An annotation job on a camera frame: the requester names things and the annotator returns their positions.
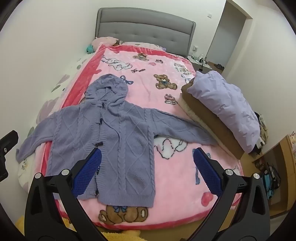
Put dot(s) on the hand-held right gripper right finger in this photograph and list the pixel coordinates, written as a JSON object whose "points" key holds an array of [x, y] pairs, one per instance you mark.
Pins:
{"points": [[207, 171]]}

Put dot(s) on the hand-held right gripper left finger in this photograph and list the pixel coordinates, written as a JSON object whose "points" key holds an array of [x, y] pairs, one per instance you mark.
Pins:
{"points": [[90, 170]]}

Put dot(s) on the purple knitted hooded sweater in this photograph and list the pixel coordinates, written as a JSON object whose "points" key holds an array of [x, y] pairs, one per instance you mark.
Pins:
{"points": [[129, 143]]}

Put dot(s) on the pile of clothes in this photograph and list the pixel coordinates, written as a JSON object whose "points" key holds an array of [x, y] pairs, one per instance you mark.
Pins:
{"points": [[262, 125]]}

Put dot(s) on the brown folded blanket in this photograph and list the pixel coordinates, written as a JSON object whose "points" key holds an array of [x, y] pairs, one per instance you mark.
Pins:
{"points": [[208, 111]]}

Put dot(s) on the cream folded blanket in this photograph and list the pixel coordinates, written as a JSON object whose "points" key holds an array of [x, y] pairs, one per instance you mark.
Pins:
{"points": [[192, 111]]}

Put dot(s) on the blue and black bag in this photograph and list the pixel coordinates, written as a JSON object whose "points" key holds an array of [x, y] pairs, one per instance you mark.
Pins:
{"points": [[270, 183]]}

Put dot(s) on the person's yellow fuzzy clothing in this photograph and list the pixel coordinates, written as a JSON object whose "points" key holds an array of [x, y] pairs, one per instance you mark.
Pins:
{"points": [[118, 236]]}

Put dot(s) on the lavender folded duvet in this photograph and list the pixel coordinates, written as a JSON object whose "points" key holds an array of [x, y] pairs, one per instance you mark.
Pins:
{"points": [[226, 102]]}

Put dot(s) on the wooden cabinet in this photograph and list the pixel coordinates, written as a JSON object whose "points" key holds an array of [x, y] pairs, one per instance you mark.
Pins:
{"points": [[286, 157]]}

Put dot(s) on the white floral bed sheet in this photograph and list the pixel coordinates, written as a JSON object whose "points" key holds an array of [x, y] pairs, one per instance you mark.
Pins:
{"points": [[62, 81]]}

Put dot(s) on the pink printed blanket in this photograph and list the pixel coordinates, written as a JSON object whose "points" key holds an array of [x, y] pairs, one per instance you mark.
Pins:
{"points": [[148, 92]]}

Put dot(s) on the grey nightstand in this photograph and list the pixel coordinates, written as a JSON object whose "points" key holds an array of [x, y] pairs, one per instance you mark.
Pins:
{"points": [[206, 67]]}

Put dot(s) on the teal plush toy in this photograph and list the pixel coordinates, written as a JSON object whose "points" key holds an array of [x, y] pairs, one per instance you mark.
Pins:
{"points": [[89, 48]]}

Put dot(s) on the pink pillow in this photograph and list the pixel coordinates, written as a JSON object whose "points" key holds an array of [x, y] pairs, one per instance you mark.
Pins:
{"points": [[104, 40]]}

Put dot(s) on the floral pillow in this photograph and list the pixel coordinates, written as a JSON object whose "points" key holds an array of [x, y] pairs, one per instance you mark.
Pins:
{"points": [[141, 44]]}

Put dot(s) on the grey upholstered headboard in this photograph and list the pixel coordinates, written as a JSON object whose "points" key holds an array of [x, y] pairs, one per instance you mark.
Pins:
{"points": [[143, 30]]}

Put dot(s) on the white wall socket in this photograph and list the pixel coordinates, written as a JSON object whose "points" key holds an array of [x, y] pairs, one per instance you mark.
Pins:
{"points": [[195, 48]]}

